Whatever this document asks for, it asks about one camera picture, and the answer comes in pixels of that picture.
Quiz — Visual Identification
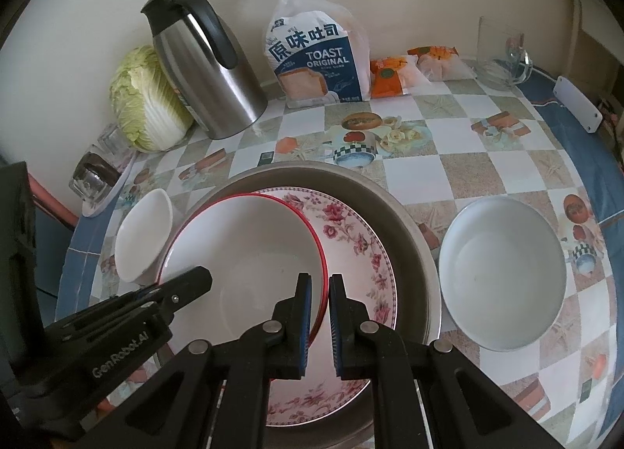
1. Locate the small white dish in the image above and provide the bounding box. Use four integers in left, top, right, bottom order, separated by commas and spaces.
115, 188, 174, 283

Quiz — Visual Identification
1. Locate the white rectangular device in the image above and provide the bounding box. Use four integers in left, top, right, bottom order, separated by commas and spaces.
552, 75, 603, 134

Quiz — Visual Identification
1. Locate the bag of sliced toast bread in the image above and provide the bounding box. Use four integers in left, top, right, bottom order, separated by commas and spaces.
230, 0, 372, 106

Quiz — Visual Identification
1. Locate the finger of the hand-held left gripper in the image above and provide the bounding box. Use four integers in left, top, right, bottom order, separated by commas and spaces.
56, 266, 214, 333

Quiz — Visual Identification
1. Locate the napa cabbage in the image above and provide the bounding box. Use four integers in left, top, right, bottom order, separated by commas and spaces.
108, 44, 195, 154

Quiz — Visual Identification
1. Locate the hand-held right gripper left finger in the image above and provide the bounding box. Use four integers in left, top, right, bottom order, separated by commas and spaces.
85, 272, 313, 449

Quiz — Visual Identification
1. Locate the checkered printed tablecloth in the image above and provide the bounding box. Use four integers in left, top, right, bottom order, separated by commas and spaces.
53, 57, 624, 449

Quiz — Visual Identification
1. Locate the clear glass mug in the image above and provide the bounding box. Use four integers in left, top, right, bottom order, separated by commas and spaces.
477, 15, 534, 90

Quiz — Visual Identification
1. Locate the clear drinking glass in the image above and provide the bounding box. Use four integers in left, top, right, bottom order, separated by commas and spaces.
97, 124, 135, 162
68, 152, 120, 206

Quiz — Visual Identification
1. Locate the stainless steel basin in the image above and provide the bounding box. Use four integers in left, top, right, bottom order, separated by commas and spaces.
188, 160, 443, 447

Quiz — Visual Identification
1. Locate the pink floral plate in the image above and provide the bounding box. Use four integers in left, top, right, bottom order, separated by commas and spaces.
251, 187, 398, 426

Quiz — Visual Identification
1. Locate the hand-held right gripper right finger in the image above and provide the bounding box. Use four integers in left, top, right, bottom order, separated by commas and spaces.
329, 274, 561, 449

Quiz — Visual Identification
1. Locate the strawberry print bowl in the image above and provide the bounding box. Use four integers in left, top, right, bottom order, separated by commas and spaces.
155, 192, 329, 347

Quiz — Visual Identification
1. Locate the stainless steel thermos jug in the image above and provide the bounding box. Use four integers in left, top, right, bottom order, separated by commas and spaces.
141, 0, 268, 140

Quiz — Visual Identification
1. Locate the orange snack packet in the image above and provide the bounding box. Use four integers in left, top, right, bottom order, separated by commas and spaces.
407, 46, 476, 82
369, 55, 432, 99

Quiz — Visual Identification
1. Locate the large plain white bowl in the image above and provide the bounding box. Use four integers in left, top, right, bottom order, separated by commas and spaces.
439, 196, 567, 351

